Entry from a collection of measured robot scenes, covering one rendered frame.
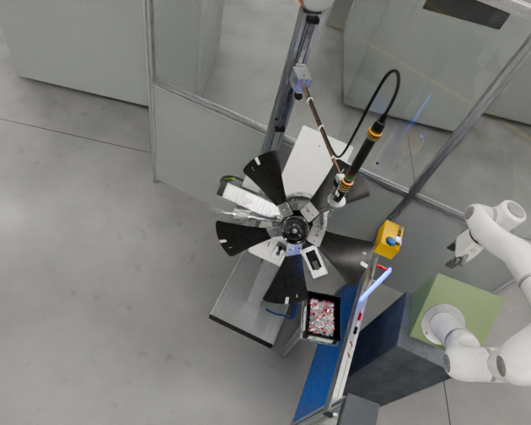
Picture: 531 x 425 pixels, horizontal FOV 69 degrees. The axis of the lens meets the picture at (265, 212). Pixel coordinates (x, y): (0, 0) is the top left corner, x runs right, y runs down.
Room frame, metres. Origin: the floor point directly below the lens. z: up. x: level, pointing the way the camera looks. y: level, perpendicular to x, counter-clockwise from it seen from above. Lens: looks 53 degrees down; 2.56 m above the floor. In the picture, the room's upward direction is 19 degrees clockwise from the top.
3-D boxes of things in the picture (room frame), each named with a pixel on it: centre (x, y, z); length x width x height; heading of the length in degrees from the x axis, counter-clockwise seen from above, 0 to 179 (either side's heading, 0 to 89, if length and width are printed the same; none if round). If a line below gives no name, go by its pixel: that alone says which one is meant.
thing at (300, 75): (1.57, 0.05, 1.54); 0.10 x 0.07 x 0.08; 28
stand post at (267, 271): (1.13, -0.12, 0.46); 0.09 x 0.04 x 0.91; 83
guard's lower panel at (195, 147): (1.73, -0.34, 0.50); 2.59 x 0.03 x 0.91; 83
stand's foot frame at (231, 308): (1.23, -0.14, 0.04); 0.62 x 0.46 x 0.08; 173
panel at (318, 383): (0.87, -0.59, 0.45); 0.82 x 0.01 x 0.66; 173
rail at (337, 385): (0.87, -0.59, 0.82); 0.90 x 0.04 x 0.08; 173
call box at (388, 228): (1.26, -0.64, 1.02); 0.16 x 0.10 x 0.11; 173
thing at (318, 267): (1.04, -0.30, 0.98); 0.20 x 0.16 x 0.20; 173
